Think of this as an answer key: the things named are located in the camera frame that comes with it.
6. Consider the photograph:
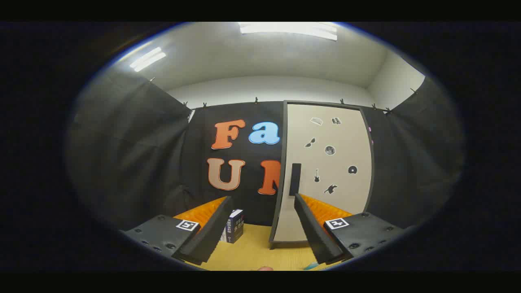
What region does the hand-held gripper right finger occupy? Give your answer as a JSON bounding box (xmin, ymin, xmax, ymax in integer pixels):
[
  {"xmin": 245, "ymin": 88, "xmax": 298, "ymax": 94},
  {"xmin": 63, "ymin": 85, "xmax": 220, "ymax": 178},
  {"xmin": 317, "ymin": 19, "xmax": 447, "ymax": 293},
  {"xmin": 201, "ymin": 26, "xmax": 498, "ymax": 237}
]
[{"xmin": 293, "ymin": 193, "xmax": 409, "ymax": 265}]

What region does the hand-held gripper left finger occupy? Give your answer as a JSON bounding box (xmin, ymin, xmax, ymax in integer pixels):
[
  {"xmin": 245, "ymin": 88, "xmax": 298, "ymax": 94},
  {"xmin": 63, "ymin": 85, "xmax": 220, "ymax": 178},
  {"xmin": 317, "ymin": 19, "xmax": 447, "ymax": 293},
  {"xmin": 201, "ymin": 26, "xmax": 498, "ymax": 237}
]
[{"xmin": 121, "ymin": 196, "xmax": 233, "ymax": 266}]

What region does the dark blue book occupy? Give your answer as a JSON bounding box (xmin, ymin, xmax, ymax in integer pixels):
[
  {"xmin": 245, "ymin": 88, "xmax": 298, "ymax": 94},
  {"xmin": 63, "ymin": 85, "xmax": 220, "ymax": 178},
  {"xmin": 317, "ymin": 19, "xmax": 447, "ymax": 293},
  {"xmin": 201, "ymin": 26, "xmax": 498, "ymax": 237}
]
[{"xmin": 220, "ymin": 209, "xmax": 245, "ymax": 244}]

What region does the dark grey cabinet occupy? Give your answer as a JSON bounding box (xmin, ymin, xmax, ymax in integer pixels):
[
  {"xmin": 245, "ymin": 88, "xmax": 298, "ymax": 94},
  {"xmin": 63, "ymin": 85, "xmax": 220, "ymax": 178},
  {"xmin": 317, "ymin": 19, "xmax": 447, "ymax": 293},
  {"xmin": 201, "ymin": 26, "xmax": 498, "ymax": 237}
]
[{"xmin": 269, "ymin": 100, "xmax": 375, "ymax": 249}]

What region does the black backdrop cloth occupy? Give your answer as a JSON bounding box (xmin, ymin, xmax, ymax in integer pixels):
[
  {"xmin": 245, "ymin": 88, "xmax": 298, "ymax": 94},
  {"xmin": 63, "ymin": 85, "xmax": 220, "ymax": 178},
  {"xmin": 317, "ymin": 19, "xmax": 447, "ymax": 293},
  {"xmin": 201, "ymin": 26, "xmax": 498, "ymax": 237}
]
[{"xmin": 67, "ymin": 73, "xmax": 464, "ymax": 233}]

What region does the row of black cloth clips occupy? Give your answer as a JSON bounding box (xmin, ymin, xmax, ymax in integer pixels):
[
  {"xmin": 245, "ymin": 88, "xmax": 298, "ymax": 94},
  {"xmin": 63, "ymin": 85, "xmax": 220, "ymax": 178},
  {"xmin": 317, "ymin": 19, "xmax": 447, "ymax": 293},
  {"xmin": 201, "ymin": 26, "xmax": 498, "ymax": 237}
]
[{"xmin": 149, "ymin": 77, "xmax": 418, "ymax": 114}]

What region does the narrow ceiling light panel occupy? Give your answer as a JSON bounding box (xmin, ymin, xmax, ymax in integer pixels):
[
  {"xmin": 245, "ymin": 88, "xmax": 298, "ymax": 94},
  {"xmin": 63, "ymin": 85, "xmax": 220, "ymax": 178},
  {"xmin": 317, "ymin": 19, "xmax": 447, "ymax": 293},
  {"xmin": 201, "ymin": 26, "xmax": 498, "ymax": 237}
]
[{"xmin": 129, "ymin": 47, "xmax": 167, "ymax": 73}]

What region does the wide ceiling light panel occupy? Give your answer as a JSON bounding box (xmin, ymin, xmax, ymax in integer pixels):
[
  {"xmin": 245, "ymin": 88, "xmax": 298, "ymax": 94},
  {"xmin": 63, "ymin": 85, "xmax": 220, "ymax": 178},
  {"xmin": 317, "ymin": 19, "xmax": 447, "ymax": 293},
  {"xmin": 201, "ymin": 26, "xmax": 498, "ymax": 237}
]
[{"xmin": 238, "ymin": 22, "xmax": 338, "ymax": 42}]

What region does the black door handle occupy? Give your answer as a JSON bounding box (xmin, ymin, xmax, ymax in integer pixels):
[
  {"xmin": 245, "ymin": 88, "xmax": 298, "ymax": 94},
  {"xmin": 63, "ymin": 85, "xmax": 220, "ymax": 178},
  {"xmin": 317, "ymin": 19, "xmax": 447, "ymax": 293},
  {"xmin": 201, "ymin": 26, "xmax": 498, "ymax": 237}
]
[{"xmin": 289, "ymin": 163, "xmax": 302, "ymax": 197}]

